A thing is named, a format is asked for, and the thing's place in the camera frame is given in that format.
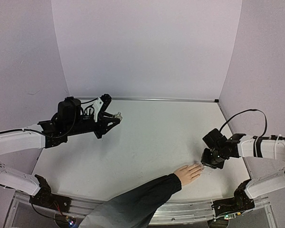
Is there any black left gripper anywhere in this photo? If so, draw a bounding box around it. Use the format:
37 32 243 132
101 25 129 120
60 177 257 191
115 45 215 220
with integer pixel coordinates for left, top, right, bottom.
66 113 121 139

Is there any glitter nail polish bottle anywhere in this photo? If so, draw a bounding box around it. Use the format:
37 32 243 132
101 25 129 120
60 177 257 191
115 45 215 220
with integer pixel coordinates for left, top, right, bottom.
114 112 123 121

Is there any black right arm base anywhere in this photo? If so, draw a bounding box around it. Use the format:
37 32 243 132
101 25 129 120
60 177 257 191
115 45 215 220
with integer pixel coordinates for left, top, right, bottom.
211 190 255 218

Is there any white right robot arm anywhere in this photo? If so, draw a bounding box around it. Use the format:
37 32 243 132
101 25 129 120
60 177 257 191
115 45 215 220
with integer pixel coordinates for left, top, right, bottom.
201 129 285 200

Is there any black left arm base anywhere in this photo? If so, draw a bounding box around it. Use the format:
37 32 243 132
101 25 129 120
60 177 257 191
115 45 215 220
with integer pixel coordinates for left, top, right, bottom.
29 174 71 213

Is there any dark sleeved forearm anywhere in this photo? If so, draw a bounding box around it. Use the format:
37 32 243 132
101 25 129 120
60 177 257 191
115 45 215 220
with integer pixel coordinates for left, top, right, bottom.
79 173 181 228

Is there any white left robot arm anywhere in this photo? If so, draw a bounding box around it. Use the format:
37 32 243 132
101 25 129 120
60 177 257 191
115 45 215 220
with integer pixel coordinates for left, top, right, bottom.
0 94 122 208

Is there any mannequin hand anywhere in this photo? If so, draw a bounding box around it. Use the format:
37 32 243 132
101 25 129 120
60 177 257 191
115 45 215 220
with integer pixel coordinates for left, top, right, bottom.
174 163 204 187

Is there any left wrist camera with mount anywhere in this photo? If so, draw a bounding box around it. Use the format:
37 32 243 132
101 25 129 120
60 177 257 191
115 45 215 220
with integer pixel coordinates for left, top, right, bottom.
82 94 112 123

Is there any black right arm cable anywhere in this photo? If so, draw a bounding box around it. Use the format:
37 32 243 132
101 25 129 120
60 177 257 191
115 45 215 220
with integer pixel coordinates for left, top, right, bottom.
218 109 268 138

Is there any aluminium table frame rail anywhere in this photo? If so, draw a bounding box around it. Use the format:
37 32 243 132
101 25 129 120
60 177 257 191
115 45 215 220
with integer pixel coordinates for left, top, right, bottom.
4 190 277 228

